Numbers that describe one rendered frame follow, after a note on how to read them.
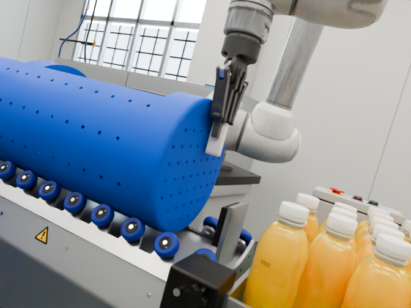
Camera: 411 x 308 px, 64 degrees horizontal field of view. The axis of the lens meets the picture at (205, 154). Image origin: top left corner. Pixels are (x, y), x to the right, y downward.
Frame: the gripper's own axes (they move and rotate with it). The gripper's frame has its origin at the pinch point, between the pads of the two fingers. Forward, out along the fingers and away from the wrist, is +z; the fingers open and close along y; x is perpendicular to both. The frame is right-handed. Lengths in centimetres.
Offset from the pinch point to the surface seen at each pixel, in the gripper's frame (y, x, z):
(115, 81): 160, 172, -18
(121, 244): -13.0, 7.4, 23.1
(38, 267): -15.6, 23.3, 33.9
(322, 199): 22.2, -21.5, 8.0
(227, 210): -6.3, -8.2, 11.7
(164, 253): -13.8, -2.1, 20.7
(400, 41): 262, -31, -114
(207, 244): 5.2, -2.3, 23.3
